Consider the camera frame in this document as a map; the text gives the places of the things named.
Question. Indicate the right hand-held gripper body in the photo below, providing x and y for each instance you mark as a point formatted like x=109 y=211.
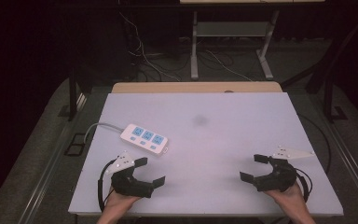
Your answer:
x=281 y=180

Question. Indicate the person's right hand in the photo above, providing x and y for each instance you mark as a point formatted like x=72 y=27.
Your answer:
x=290 y=199

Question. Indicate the wooden table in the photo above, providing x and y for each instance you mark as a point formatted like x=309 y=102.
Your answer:
x=195 y=87

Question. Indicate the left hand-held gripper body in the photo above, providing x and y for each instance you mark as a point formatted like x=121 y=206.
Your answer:
x=127 y=186

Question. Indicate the grey metal desk frame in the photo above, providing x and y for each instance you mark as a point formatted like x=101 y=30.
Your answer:
x=230 y=29

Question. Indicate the black metal stand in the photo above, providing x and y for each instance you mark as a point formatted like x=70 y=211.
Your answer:
x=72 y=93
x=331 y=93

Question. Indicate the metal floor rail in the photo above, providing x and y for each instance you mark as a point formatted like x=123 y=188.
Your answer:
x=351 y=161
x=48 y=165

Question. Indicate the white power strip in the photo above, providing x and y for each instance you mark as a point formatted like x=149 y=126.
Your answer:
x=144 y=138

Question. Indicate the person's left hand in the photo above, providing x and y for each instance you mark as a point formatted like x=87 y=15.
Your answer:
x=118 y=202

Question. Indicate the white table mat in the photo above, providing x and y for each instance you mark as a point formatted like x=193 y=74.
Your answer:
x=217 y=140

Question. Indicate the black floor frame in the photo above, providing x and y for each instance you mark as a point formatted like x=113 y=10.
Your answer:
x=74 y=144

